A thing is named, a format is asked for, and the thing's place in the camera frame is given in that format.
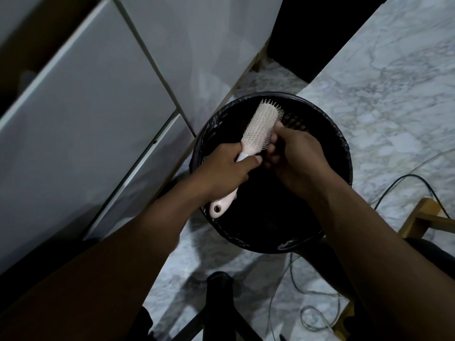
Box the black stool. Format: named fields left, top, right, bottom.
left=171, top=271, right=265, bottom=341

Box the person's left forearm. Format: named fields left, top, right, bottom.
left=0, top=174, right=214, bottom=341

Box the black cable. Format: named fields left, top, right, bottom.
left=371, top=174, right=452, bottom=220

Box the pink hair brush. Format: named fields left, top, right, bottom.
left=209, top=99, right=284, bottom=219

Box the dark furniture panel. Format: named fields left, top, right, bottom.
left=267, top=0, right=391, bottom=83

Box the person's right hand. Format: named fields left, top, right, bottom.
left=262, top=121, right=345, bottom=199

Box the black bin liner bag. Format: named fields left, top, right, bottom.
left=189, top=91, right=353, bottom=254

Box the person's right forearm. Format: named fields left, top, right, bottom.
left=309, top=177, right=455, bottom=341

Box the white cabinet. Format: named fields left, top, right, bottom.
left=0, top=0, right=285, bottom=274

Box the person's left hand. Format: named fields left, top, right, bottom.
left=192, top=141, right=263, bottom=199

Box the black mesh waste bin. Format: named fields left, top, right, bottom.
left=189, top=92, right=353, bottom=254

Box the grey thin cable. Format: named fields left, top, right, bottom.
left=268, top=149, right=455, bottom=341

